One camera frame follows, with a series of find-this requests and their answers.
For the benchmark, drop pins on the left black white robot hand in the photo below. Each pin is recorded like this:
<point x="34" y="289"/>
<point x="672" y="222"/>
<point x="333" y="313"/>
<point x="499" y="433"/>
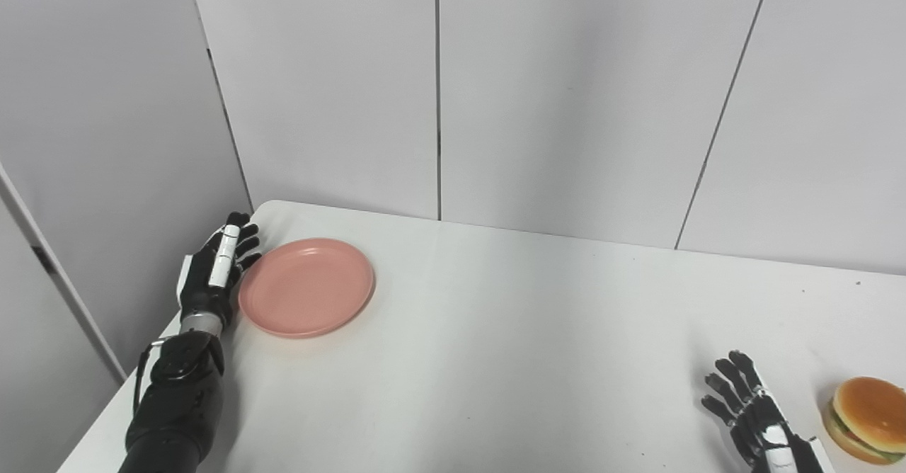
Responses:
<point x="209" y="282"/>

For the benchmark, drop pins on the pink round plate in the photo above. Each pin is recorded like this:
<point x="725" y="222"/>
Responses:
<point x="306" y="287"/>

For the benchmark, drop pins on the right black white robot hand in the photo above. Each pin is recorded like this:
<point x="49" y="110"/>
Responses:
<point x="761" y="423"/>

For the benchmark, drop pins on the toy hamburger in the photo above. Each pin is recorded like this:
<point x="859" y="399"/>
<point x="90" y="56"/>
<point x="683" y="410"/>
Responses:
<point x="867" y="420"/>

